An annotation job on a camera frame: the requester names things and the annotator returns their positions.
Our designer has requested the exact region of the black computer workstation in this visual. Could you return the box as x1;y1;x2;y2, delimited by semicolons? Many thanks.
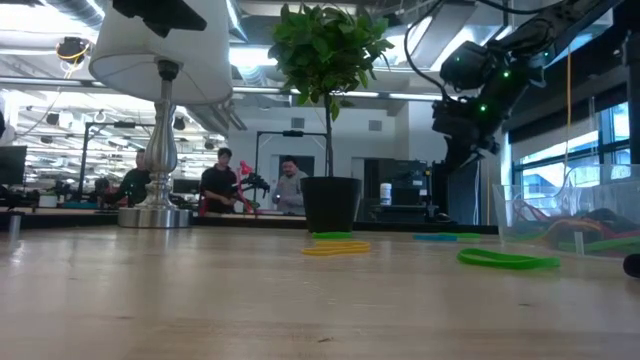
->
363;157;433;224

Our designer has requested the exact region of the thick black rubber band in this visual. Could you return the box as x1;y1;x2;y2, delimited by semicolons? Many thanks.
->
622;252;640;279

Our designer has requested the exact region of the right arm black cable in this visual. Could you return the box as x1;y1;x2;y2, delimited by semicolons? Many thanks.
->
402;0;449;99

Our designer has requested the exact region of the black metal gantry frame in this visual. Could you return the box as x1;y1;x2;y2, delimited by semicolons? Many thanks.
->
253;129;331;217
79;119;157;204

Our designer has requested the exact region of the grey metal post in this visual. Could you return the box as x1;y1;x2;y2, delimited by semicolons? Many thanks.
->
6;212;24;241

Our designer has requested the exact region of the blue rubber band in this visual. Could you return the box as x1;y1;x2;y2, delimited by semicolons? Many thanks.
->
412;232;459;243

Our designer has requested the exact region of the black cabinet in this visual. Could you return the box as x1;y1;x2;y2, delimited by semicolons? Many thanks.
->
431;158;480;225

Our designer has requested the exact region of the white shade table lamp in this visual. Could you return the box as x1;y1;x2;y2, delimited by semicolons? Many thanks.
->
88;0;234;230

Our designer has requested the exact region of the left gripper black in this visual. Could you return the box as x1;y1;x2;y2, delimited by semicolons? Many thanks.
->
111;0;209;40

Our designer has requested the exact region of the olive green rubber band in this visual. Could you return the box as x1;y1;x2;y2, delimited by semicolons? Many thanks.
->
311;230;355;241

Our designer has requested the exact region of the clear plastic bin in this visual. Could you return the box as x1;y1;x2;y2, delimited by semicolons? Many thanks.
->
491;163;640;262

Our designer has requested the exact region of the yellow cord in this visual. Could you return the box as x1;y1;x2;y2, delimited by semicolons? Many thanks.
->
563;44;574;169

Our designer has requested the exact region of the pink articulated lamp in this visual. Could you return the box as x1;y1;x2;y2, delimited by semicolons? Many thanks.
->
236;159;256;214

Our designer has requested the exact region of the black round device yellow cable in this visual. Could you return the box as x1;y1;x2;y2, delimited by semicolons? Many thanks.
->
54;35;92;66

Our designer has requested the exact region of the small black monitor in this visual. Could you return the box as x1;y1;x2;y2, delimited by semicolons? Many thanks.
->
171;177;202;196

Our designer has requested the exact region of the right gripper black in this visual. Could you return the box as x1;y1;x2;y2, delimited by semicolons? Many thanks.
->
431;93;502;175

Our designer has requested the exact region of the green potted plant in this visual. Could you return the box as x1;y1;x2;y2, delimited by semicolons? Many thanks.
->
267;2;396;235

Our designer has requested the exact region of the yellow rubber band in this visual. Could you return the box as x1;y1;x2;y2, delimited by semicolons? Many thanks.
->
300;240;373;258

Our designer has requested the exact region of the person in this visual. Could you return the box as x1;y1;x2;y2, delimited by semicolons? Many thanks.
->
271;155;309;216
102;147;151;209
199;146;240;215

